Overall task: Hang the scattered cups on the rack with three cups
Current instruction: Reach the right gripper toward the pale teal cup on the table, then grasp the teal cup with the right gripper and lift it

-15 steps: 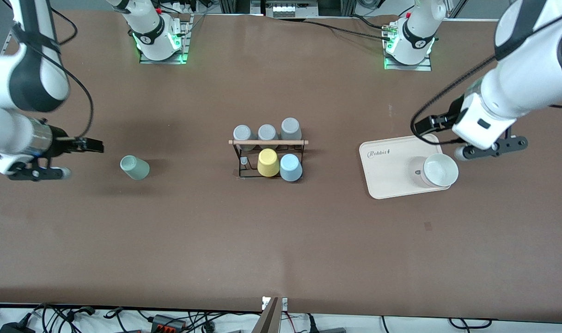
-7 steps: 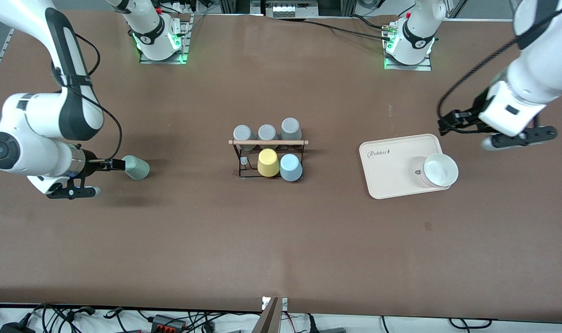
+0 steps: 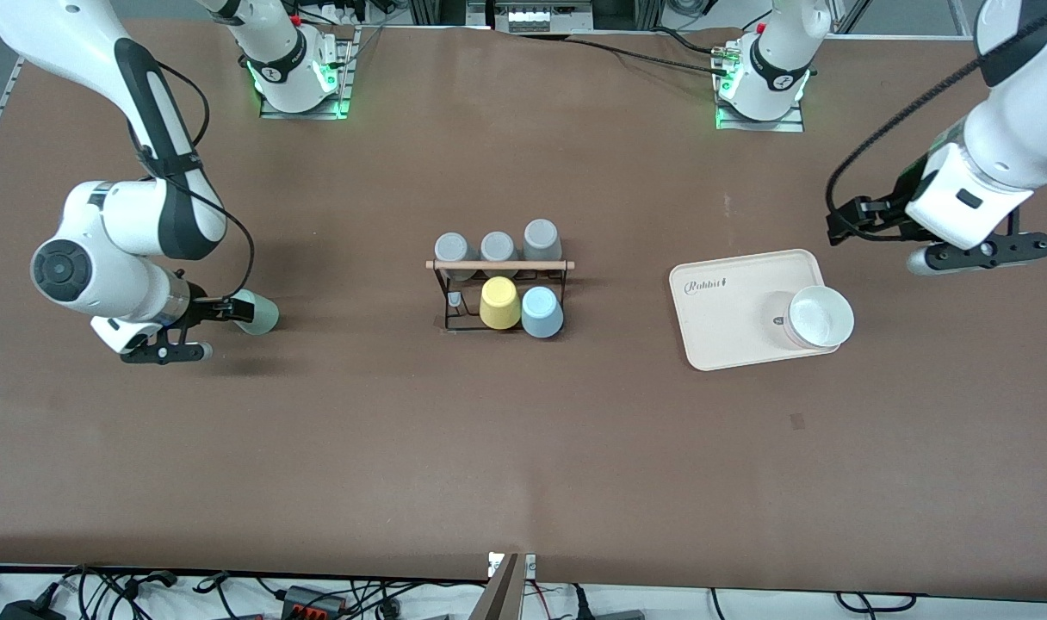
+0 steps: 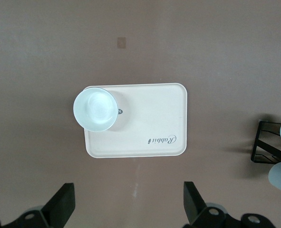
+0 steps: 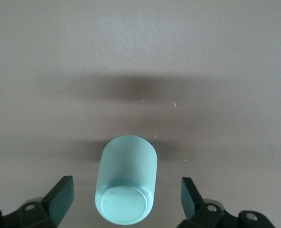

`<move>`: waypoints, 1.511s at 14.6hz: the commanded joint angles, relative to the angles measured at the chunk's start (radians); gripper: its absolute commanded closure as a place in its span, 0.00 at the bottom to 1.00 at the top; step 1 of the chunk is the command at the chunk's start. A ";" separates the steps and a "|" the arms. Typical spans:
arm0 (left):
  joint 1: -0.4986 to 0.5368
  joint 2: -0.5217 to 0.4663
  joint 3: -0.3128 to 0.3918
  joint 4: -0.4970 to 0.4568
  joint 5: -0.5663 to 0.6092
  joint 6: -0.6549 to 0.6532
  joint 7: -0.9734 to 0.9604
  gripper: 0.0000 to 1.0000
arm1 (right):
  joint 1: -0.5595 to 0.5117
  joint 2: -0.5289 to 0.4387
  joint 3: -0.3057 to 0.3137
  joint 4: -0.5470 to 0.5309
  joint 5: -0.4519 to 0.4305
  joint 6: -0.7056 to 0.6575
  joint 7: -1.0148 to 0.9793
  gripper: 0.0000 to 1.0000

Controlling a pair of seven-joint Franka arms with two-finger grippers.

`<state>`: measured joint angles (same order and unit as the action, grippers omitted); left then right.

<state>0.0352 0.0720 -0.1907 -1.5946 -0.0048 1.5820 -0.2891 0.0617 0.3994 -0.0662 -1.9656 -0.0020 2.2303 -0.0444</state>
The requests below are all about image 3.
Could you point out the clear tape piece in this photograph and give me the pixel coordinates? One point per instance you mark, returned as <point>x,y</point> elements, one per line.
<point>440,325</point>

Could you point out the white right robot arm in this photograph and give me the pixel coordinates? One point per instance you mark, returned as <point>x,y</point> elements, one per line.
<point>119,215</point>

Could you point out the mint green cup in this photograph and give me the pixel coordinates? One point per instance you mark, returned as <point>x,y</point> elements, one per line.
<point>263,314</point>

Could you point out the yellow cup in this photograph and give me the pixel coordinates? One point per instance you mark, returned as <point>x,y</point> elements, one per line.
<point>500,303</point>

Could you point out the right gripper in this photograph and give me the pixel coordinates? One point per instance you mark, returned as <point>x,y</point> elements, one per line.
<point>200,309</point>

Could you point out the white bowl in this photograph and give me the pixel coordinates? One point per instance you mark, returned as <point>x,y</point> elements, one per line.
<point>820,316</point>

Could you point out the light blue cup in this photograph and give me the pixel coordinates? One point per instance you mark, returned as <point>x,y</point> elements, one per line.
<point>542,313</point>

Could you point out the black power adapter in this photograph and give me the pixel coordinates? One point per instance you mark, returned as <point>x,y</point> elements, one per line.
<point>28,610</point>

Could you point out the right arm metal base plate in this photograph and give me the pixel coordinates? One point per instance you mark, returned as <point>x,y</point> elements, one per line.
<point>343,82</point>

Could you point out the grey camera stand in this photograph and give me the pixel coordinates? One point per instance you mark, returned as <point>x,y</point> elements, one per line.
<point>499,594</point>

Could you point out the cream plastic tray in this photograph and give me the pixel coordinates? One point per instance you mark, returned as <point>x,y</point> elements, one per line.
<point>730,310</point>

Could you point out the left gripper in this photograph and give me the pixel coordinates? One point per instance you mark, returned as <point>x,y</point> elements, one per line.
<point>892,213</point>

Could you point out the black orange power strip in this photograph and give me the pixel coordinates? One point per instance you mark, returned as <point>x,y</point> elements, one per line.
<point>312,601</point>

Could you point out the grey cup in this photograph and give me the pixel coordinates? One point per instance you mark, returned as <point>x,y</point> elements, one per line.
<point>498,246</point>
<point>542,238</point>
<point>452,247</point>

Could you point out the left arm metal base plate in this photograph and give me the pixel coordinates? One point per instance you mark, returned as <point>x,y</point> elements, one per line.
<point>797,120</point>

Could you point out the white electronics box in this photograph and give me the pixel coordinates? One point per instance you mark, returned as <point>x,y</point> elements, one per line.
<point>541,17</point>

